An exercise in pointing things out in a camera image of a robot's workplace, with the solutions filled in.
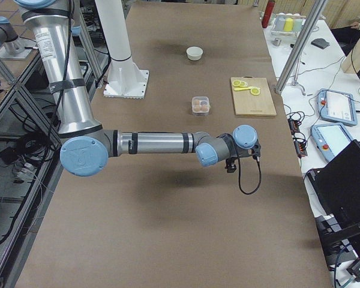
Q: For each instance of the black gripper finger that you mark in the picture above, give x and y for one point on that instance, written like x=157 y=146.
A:
x=231 y=168

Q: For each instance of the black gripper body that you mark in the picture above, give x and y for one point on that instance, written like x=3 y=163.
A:
x=230 y=167

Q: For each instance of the clear plastic egg box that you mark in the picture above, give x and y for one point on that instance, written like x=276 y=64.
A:
x=200 y=106

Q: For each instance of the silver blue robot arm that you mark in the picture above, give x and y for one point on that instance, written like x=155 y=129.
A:
x=151 y=76

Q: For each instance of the bamboo cutting board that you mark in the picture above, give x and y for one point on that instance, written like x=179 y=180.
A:
x=246 y=104

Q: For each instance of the black power strip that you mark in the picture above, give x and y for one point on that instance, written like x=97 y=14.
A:
x=299 y=139

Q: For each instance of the yellow plastic knife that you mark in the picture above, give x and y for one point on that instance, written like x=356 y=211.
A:
x=242 y=89

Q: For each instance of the lemon slice toy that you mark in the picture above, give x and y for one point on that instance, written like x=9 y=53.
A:
x=243 y=84
x=254 y=91

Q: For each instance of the near blue teach pendant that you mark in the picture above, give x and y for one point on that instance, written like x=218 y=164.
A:
x=330 y=139

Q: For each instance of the blue teach pendant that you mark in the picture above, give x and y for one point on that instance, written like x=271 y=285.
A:
x=330 y=139
x=337 y=106

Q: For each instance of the white ceramic bowl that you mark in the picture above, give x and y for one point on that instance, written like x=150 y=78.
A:
x=194 y=53

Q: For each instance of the far blue teach pendant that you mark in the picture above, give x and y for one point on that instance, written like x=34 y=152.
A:
x=337 y=106

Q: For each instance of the small metal cup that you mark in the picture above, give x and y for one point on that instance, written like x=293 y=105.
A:
x=276 y=42

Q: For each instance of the dark grey pad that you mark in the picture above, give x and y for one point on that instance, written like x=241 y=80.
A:
x=320 y=43

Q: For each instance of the yellow cup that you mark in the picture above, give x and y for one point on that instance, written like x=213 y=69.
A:
x=288 y=25

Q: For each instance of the grey cup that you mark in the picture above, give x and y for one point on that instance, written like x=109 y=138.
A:
x=279 y=23

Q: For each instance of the red cylindrical bottle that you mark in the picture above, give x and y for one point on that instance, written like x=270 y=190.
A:
x=268 y=13

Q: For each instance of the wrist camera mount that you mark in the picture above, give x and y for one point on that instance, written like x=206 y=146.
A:
x=254 y=152

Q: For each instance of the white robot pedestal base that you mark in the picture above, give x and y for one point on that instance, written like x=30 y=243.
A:
x=124 y=78

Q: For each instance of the aluminium frame post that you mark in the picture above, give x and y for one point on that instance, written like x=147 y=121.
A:
x=302 y=39

